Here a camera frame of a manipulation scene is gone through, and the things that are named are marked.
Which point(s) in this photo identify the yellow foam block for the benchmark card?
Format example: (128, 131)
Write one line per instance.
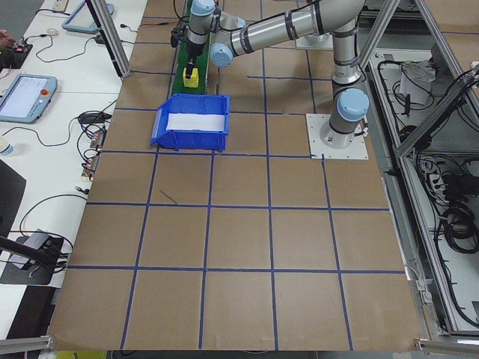
(191, 84)

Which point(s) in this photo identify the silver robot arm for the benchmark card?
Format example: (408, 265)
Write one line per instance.
(262, 31)

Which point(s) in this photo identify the green conveyor belt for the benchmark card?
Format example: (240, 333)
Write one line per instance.
(179, 80)

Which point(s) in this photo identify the white foam pad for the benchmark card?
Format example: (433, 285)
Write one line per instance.
(194, 121)

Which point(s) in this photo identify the blue plastic storage bin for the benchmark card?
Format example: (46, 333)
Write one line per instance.
(187, 140)

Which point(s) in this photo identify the black power adapter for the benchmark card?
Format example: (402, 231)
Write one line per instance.
(91, 117)
(101, 39)

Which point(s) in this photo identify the light blue teach pendant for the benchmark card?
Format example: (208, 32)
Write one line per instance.
(26, 99)
(84, 20)

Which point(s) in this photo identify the white tape roll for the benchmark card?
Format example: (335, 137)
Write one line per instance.
(51, 34)

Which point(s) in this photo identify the black electronics box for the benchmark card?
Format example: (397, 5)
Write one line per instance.
(18, 56)

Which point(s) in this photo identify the white paper cup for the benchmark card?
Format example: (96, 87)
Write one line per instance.
(6, 147)

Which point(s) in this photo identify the black monitor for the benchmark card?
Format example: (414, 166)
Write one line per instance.
(9, 194)

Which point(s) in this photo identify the aluminium profile bar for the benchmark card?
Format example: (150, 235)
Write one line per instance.
(26, 342)
(449, 344)

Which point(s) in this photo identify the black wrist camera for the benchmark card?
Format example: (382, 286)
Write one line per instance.
(176, 35)

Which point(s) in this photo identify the aluminium upright post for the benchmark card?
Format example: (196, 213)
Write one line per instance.
(114, 41)

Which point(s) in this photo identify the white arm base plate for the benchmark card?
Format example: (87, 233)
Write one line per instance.
(355, 149)
(303, 43)

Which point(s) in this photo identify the V-shaped metal bar frame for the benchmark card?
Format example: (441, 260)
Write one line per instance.
(438, 116)

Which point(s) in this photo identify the black stand base plate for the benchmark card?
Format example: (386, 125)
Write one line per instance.
(41, 276)

